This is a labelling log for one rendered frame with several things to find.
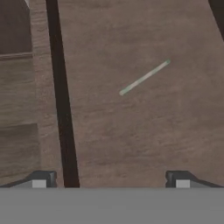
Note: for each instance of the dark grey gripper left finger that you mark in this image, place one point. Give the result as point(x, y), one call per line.
point(43, 176)

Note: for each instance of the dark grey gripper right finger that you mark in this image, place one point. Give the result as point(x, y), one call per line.
point(178, 176)

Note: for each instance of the brown wooden drawer front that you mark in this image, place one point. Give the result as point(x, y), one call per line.
point(16, 90)
point(17, 148)

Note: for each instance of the pale green-tipped straw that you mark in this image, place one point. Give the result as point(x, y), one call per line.
point(145, 77)

